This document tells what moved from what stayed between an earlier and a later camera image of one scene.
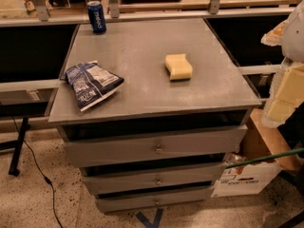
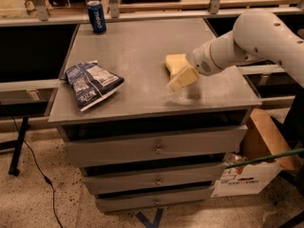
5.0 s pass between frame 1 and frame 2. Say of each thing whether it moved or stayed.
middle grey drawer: stayed
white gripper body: moved
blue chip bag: stayed
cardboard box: stayed
